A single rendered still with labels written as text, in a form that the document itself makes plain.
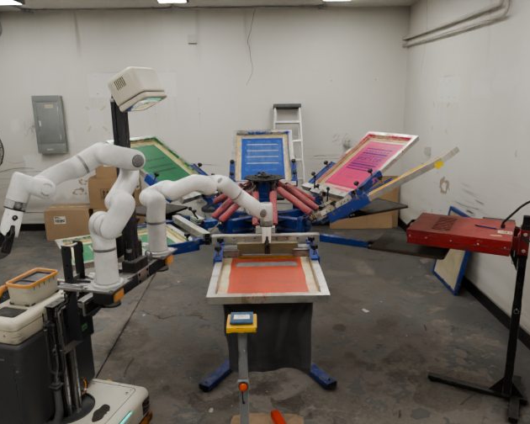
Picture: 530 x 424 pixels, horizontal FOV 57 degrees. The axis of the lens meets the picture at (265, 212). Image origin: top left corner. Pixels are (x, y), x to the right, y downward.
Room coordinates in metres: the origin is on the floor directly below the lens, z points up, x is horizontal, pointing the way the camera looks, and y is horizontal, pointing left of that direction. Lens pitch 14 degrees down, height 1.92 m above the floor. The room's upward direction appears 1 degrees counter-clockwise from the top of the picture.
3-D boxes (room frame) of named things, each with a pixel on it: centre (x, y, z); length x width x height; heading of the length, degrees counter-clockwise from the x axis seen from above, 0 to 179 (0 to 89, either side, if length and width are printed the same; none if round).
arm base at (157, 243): (2.36, 0.56, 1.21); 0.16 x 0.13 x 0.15; 73
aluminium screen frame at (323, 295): (2.51, -0.01, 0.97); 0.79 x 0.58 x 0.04; 1
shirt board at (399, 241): (3.23, -0.58, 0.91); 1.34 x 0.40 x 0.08; 61
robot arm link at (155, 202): (2.37, 0.56, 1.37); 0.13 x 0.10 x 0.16; 33
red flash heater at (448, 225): (2.86, -1.23, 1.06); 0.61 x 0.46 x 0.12; 61
